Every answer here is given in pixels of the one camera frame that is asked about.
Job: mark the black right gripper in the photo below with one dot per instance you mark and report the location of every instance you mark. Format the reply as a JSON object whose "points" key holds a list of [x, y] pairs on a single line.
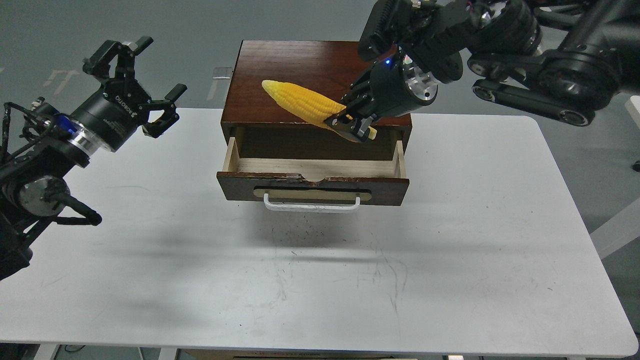
{"points": [[392, 87]]}

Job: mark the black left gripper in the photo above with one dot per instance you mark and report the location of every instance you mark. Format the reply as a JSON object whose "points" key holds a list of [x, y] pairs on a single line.
{"points": [[113, 113]]}

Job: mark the yellow corn cob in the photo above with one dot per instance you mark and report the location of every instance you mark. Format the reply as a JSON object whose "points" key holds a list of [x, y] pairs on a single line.
{"points": [[310, 106]]}

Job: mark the wooden drawer with white handle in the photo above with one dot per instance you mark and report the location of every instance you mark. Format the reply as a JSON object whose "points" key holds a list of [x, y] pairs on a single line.
{"points": [[331, 186]]}

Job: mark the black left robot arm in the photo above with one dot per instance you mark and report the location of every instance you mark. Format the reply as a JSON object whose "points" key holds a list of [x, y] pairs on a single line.
{"points": [[40, 145]]}

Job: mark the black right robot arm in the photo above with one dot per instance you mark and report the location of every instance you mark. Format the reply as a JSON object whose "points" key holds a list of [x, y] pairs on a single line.
{"points": [[560, 59]]}

